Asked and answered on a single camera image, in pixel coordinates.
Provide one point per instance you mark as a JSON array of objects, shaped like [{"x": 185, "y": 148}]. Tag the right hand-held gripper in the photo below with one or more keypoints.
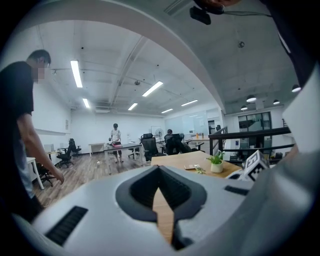
[{"x": 257, "y": 166}]

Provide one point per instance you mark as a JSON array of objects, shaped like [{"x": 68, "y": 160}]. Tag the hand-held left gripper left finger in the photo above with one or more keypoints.
[{"x": 100, "y": 220}]

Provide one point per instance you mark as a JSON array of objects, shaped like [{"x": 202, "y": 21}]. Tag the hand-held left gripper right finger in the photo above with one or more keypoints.
[{"x": 215, "y": 202}]

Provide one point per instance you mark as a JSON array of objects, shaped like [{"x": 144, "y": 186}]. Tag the black metal railing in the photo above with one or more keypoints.
[{"x": 250, "y": 135}]

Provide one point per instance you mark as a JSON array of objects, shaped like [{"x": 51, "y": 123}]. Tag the small green sprig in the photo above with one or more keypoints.
[{"x": 200, "y": 170}]

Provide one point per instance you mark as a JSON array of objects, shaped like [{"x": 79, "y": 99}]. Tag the small potted plant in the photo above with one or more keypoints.
[{"x": 217, "y": 163}]

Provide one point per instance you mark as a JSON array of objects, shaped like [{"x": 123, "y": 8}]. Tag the round pendant lamp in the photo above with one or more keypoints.
[
  {"x": 296, "y": 88},
  {"x": 276, "y": 102},
  {"x": 251, "y": 98},
  {"x": 244, "y": 107}
]

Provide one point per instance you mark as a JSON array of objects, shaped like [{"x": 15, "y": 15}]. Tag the black office chair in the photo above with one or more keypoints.
[
  {"x": 65, "y": 155},
  {"x": 75, "y": 146},
  {"x": 46, "y": 175},
  {"x": 150, "y": 147}
]

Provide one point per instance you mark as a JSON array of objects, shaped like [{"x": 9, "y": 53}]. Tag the small light wooden desk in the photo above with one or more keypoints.
[{"x": 97, "y": 147}]

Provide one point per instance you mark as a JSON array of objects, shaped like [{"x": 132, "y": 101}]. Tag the white long table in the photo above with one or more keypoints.
[{"x": 125, "y": 146}]

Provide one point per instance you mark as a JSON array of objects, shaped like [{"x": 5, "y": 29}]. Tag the white desk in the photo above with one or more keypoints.
[{"x": 33, "y": 162}]

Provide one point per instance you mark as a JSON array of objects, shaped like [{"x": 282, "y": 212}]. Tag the standing fan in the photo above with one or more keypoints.
[{"x": 158, "y": 133}]

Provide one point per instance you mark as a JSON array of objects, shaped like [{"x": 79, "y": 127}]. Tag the long ceiling light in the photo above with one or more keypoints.
[
  {"x": 152, "y": 88},
  {"x": 167, "y": 110},
  {"x": 132, "y": 106},
  {"x": 189, "y": 102},
  {"x": 76, "y": 73},
  {"x": 86, "y": 103}
]

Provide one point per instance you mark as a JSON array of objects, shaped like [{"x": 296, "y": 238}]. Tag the whiteboard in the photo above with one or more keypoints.
[{"x": 156, "y": 129}]

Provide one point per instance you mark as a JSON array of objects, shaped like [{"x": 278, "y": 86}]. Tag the ceiling smoke detector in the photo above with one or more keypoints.
[{"x": 241, "y": 44}]

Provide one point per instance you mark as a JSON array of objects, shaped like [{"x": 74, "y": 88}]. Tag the person's black shirt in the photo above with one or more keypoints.
[{"x": 297, "y": 32}]

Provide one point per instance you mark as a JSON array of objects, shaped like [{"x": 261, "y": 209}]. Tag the black head camera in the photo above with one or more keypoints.
[{"x": 200, "y": 15}]

